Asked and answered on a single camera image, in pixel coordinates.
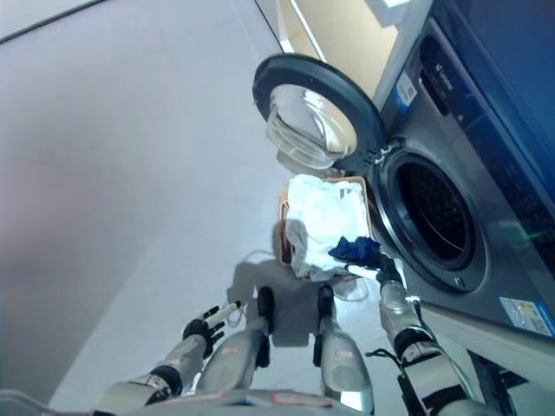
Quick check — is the white counter cabinet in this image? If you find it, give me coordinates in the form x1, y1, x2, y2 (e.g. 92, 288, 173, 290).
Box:
253, 0, 434, 94

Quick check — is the dark blue garment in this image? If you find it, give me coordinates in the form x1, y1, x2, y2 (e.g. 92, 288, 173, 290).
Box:
328, 235, 382, 263

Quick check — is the small blue white sticker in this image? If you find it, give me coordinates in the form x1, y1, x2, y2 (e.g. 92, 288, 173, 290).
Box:
392, 73, 420, 112

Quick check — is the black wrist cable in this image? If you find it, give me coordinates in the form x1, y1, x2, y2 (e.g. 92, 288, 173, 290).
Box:
366, 297, 440, 369

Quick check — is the grey front-load washing machine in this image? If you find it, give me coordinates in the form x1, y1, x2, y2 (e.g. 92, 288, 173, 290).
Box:
366, 12, 555, 339

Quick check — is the brown woven laundry basket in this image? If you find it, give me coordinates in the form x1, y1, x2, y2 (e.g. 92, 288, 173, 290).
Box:
271, 171, 378, 283

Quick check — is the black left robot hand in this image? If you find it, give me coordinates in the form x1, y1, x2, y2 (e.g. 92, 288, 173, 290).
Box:
181, 300, 242, 359

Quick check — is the round glass washer door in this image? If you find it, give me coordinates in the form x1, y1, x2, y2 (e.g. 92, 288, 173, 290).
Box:
252, 54, 387, 171

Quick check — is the silver right robot leg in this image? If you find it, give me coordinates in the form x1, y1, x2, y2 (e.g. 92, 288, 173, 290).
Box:
312, 284, 375, 404

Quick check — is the energy label sticker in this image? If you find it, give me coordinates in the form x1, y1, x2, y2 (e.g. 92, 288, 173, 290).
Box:
498, 296, 555, 337

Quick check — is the silver robot torso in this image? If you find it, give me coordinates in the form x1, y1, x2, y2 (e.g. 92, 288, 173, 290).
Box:
0, 387, 375, 416

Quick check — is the dark grey stacked dryer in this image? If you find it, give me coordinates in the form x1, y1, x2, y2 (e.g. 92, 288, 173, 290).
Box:
435, 0, 555, 148

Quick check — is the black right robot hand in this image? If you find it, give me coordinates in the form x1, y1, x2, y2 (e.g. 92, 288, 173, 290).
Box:
346, 250, 402, 287

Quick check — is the white clothes pile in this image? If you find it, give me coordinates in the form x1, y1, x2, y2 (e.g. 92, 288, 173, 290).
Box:
285, 173, 376, 281

